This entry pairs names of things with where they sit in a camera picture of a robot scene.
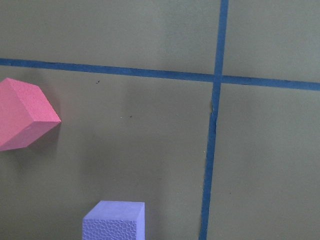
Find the purple foam block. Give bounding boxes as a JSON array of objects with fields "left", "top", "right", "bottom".
[{"left": 82, "top": 200, "right": 145, "bottom": 240}]

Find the red foam block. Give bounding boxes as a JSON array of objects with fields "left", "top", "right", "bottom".
[{"left": 0, "top": 78, "right": 61, "bottom": 151}]

